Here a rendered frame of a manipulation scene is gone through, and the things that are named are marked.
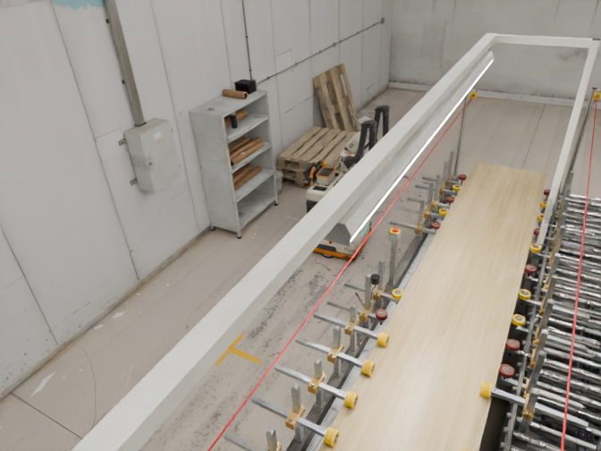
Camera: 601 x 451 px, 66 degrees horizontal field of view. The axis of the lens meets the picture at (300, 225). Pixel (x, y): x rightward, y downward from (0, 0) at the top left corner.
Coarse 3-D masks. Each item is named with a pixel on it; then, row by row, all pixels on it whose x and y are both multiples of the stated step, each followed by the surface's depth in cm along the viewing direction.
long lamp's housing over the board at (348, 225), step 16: (480, 64) 291; (464, 80) 265; (448, 96) 243; (448, 112) 232; (432, 128) 213; (416, 144) 196; (400, 160) 182; (384, 176) 171; (400, 176) 181; (368, 192) 161; (384, 192) 168; (352, 208) 153; (368, 208) 158; (336, 224) 147; (352, 224) 149; (336, 240) 150
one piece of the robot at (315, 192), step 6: (318, 162) 502; (312, 168) 492; (312, 174) 491; (336, 174) 517; (342, 174) 518; (336, 180) 507; (312, 186) 497; (318, 186) 497; (324, 186) 496; (330, 186) 495; (306, 192) 492; (312, 192) 489; (318, 192) 486; (324, 192) 484; (306, 198) 496; (312, 198) 492; (318, 198) 489; (306, 204) 502; (312, 204) 496
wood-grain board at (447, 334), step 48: (480, 192) 450; (528, 192) 445; (480, 240) 385; (528, 240) 381; (432, 288) 338; (480, 288) 335; (432, 336) 299; (480, 336) 297; (384, 384) 271; (432, 384) 269; (480, 384) 267; (384, 432) 245; (432, 432) 244; (480, 432) 242
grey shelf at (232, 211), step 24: (264, 96) 551; (192, 120) 504; (216, 120) 487; (240, 120) 552; (264, 120) 554; (216, 144) 505; (216, 168) 524; (264, 168) 608; (216, 192) 544; (240, 192) 556; (264, 192) 631; (216, 216) 565; (240, 216) 584
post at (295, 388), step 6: (294, 384) 241; (294, 390) 240; (294, 396) 243; (294, 402) 246; (300, 402) 249; (294, 408) 249; (300, 408) 251; (300, 426) 258; (300, 432) 260; (300, 438) 262
